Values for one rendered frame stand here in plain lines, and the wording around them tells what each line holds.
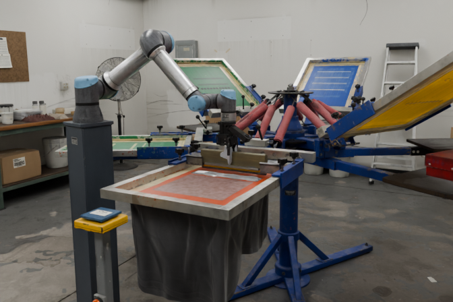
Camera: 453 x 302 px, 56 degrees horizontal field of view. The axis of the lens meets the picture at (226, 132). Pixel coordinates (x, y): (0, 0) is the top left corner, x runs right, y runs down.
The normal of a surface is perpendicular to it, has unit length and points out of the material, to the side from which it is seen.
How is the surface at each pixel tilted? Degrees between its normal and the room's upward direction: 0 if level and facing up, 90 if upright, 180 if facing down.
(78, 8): 90
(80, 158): 90
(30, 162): 89
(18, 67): 90
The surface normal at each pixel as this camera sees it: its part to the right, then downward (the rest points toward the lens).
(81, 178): -0.68, 0.11
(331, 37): -0.47, 0.14
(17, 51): 0.89, 0.06
